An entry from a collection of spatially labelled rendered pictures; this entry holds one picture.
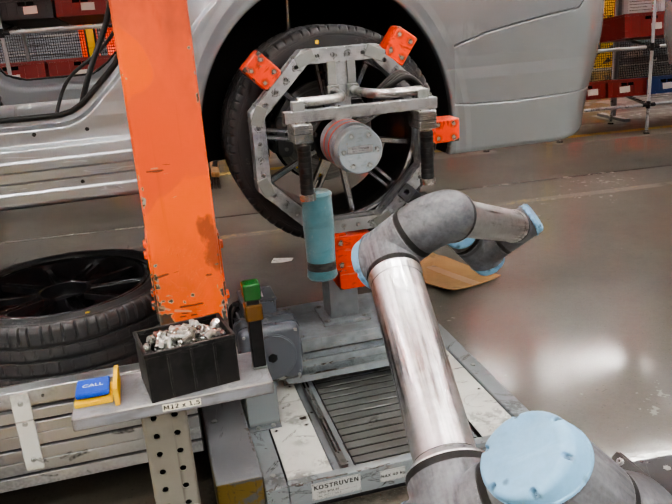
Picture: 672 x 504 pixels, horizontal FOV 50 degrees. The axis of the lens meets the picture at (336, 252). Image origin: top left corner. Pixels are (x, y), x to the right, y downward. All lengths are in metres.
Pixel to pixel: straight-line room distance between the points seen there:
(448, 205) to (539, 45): 1.10
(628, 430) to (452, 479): 1.21
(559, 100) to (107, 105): 1.44
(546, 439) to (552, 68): 1.66
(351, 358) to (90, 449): 0.85
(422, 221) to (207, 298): 0.58
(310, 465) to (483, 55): 1.36
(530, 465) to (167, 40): 1.12
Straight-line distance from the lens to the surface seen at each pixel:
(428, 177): 1.99
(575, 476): 1.07
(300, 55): 2.06
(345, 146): 1.97
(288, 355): 2.03
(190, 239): 1.71
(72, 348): 2.02
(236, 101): 2.14
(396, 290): 1.42
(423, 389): 1.29
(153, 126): 1.66
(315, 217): 2.01
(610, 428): 2.33
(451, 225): 1.50
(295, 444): 2.09
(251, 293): 1.61
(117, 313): 2.02
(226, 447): 2.02
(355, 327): 2.39
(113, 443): 2.02
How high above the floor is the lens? 1.22
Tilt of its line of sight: 19 degrees down
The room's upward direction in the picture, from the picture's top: 4 degrees counter-clockwise
